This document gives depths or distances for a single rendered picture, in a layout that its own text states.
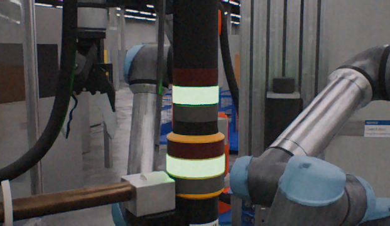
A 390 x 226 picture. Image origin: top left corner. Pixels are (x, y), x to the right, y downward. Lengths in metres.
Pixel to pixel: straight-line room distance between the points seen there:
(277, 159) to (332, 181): 0.19
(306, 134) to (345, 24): 1.45
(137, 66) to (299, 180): 0.81
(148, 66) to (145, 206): 0.97
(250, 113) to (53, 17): 3.83
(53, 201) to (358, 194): 0.45
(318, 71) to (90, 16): 0.68
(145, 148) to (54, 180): 3.83
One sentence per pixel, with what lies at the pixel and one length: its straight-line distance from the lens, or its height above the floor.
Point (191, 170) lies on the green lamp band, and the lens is 0.32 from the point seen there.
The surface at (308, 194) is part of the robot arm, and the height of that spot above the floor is 1.47.
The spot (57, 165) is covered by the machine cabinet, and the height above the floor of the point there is 0.42.
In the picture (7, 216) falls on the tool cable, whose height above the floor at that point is 1.54.
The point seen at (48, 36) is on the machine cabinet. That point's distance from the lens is 4.85.
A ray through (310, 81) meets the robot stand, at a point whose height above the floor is 1.56.
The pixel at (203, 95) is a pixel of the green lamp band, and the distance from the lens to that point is 0.31.
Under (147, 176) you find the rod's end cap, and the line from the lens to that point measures 0.32.
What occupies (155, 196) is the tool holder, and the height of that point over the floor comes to 1.54.
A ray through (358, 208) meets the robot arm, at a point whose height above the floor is 1.43.
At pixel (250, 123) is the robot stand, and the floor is 1.43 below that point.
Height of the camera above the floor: 1.64
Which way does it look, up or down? 8 degrees down
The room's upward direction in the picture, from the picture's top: straight up
